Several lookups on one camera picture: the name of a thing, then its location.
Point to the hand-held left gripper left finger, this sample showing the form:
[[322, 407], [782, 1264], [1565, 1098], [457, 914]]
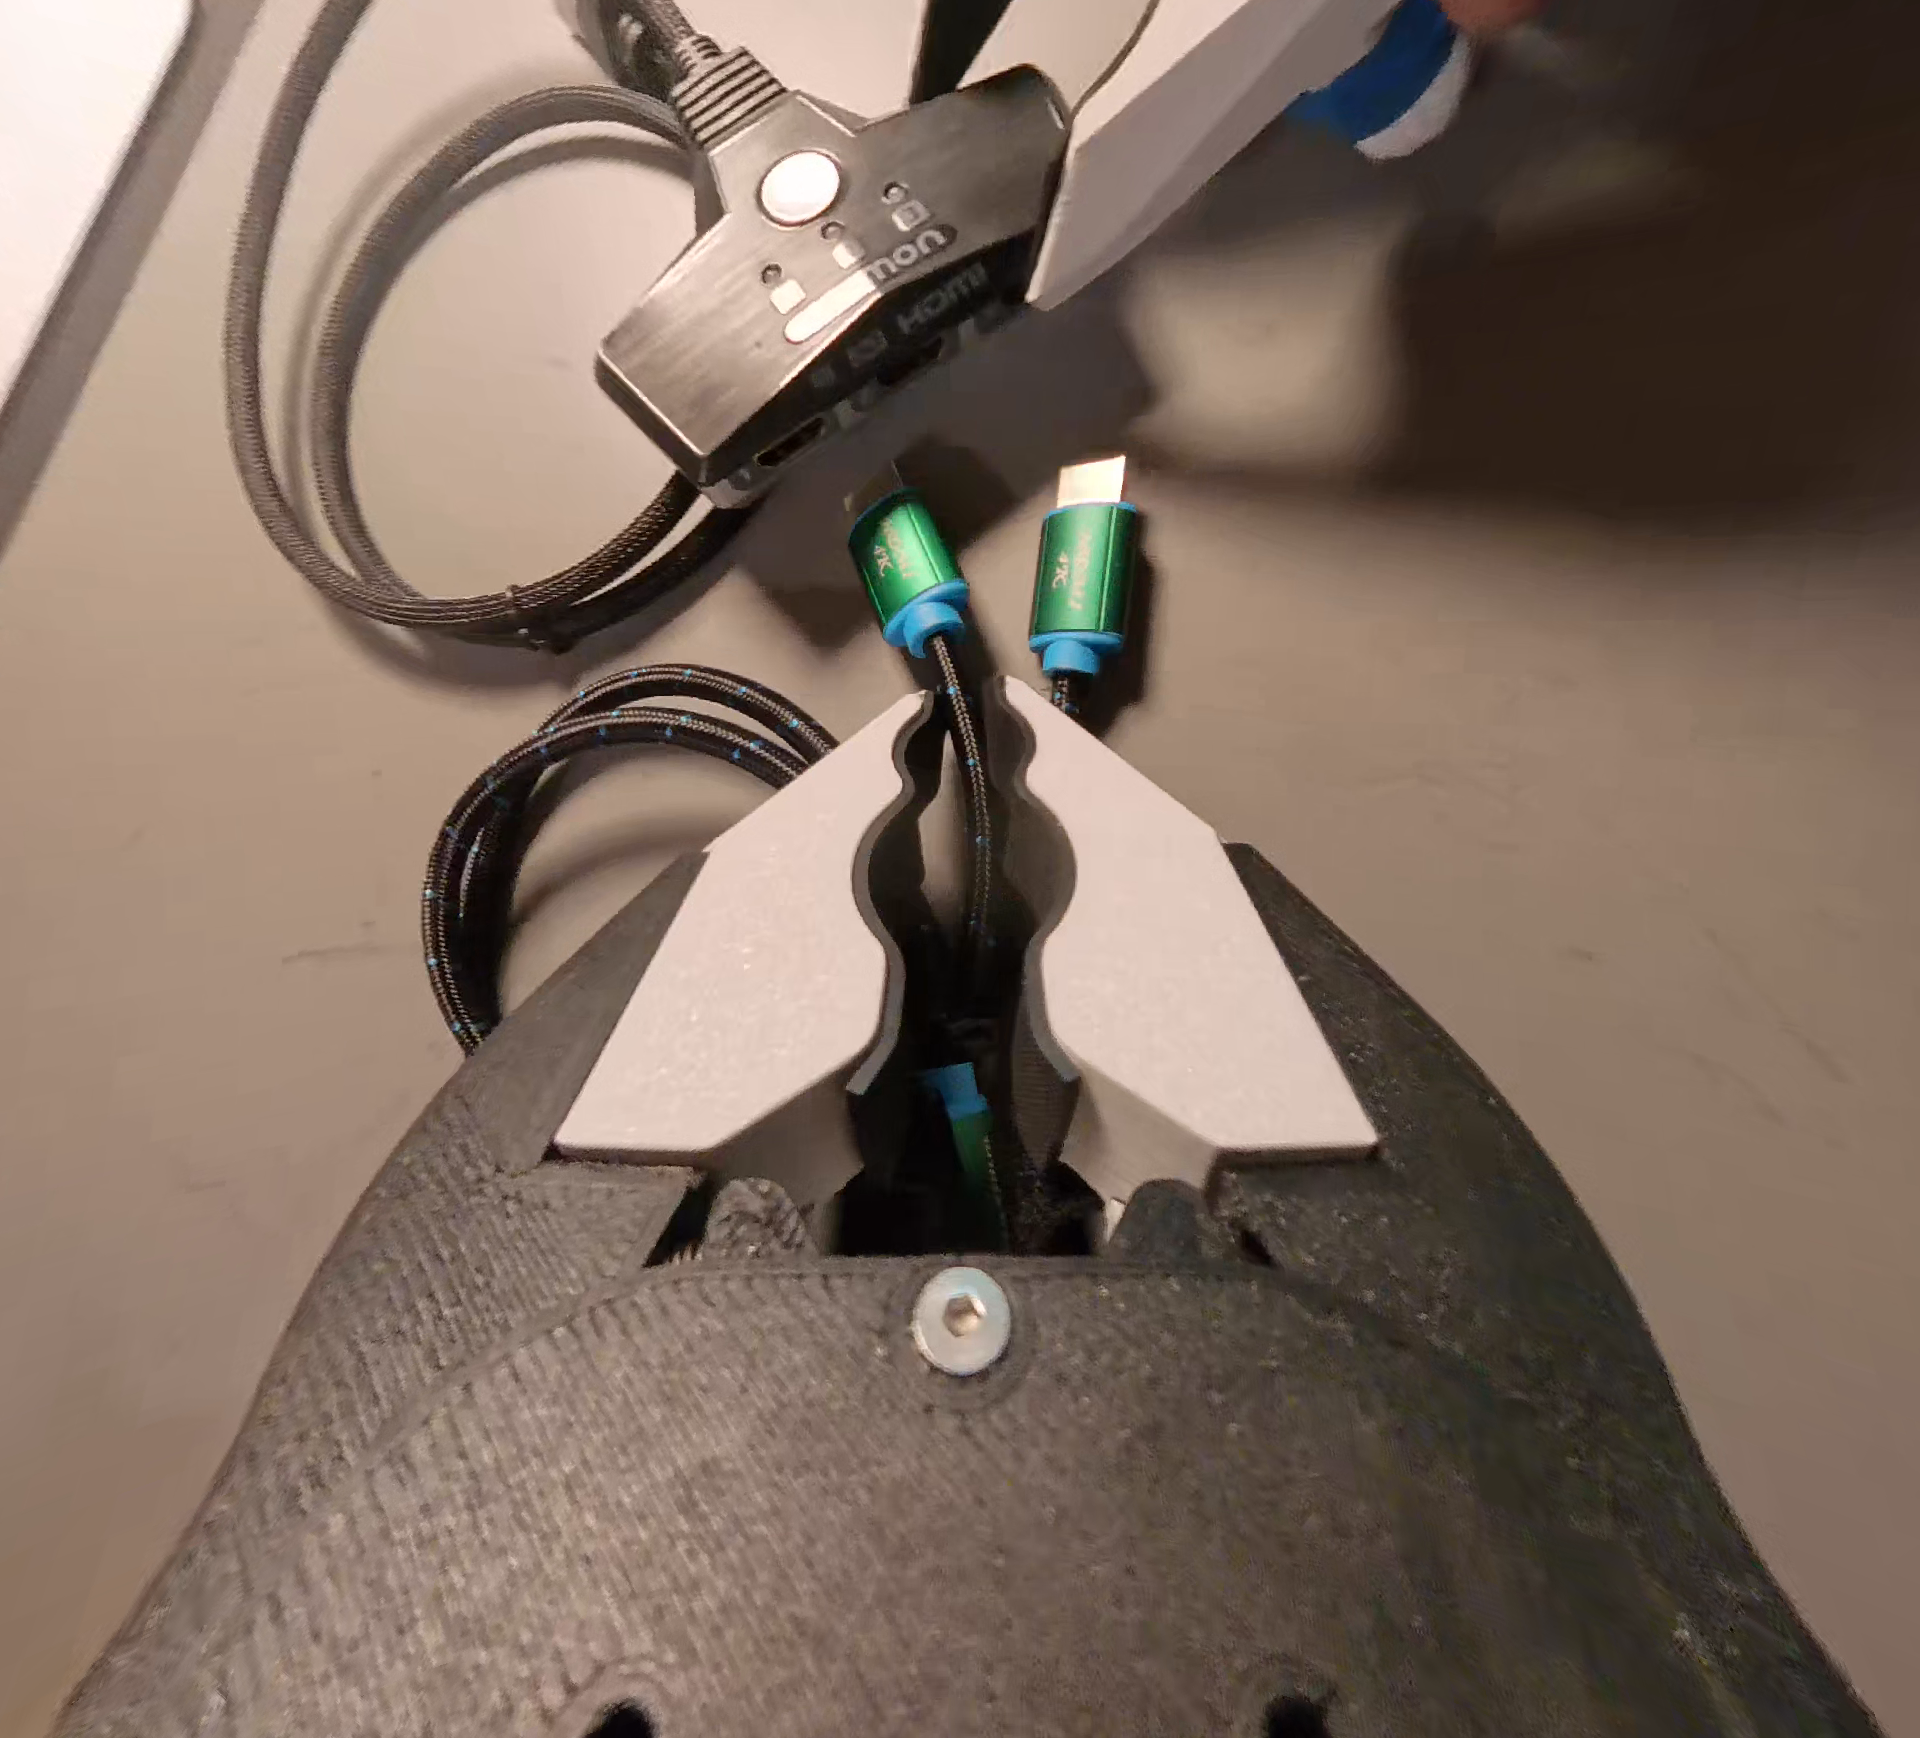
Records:
[[721, 988]]

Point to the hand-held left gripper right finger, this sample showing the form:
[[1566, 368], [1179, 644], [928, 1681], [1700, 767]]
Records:
[[1185, 988]]

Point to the white acrylic stand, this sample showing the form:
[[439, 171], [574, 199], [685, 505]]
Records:
[[75, 119]]

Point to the black HDMI switch box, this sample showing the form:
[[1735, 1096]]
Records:
[[450, 611]]

